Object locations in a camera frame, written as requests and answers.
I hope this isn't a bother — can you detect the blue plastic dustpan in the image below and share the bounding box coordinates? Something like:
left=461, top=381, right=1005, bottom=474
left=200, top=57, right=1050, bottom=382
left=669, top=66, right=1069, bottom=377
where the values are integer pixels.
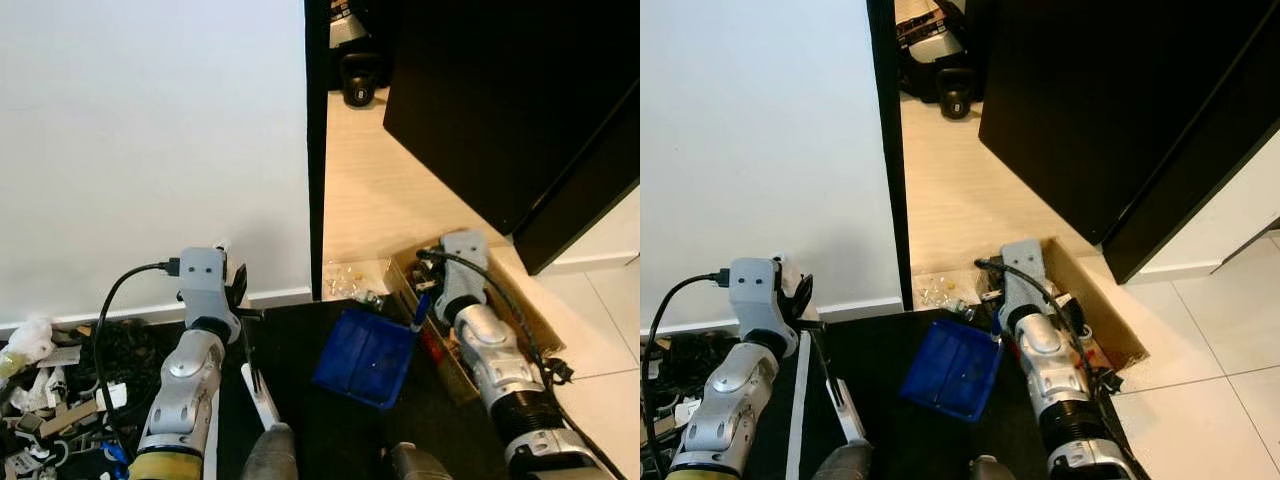
left=900, top=300, right=1006, bottom=423
left=312, top=288, right=433, bottom=411

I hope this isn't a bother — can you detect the black and white hand broom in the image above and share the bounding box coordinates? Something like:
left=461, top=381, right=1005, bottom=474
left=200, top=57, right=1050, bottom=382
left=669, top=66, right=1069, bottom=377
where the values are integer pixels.
left=805, top=320, right=871, bottom=446
left=238, top=308, right=285, bottom=433

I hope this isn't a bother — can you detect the clear plastic packaging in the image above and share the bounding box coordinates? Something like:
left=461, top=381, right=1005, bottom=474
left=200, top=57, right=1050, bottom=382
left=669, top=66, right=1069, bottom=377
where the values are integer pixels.
left=323, top=258, right=393, bottom=303
left=912, top=270, right=986, bottom=311

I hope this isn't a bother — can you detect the open brown cardboard tray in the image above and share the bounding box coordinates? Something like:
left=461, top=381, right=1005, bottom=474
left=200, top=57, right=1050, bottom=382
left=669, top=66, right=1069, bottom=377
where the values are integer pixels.
left=390, top=238, right=567, bottom=406
left=965, top=236, right=1149, bottom=396

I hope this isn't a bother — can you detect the grey robot right leg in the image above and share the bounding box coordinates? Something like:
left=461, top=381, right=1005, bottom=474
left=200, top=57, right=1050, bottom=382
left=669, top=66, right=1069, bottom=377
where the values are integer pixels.
left=965, top=455, right=1016, bottom=480
left=383, top=442, right=453, bottom=480

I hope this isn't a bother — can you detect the black door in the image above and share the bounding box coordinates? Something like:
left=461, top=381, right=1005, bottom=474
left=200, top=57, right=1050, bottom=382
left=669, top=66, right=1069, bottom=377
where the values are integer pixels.
left=383, top=0, right=641, bottom=277
left=978, top=0, right=1280, bottom=284

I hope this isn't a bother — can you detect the black kettlebell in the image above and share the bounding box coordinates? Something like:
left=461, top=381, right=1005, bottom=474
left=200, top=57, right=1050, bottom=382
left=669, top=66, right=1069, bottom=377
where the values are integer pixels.
left=340, top=50, right=384, bottom=109
left=936, top=65, right=977, bottom=121

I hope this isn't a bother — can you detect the white plastic bag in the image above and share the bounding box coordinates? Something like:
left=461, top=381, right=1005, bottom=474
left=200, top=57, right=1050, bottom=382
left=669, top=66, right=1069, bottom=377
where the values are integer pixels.
left=0, top=316, right=56, bottom=379

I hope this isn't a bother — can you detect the black grey exercise machine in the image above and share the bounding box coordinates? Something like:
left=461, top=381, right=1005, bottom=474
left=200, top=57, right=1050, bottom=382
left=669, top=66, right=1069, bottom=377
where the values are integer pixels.
left=328, top=0, right=379, bottom=53
left=895, top=0, right=969, bottom=96

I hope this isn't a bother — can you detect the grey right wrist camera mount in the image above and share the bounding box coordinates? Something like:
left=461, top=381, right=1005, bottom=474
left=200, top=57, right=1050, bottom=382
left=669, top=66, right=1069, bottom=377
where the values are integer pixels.
left=440, top=229, right=491, bottom=301
left=1000, top=238, right=1047, bottom=306

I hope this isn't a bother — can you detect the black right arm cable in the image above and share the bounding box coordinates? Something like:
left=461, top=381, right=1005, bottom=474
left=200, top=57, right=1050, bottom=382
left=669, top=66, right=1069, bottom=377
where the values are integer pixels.
left=416, top=248, right=576, bottom=389
left=974, top=257, right=1126, bottom=396

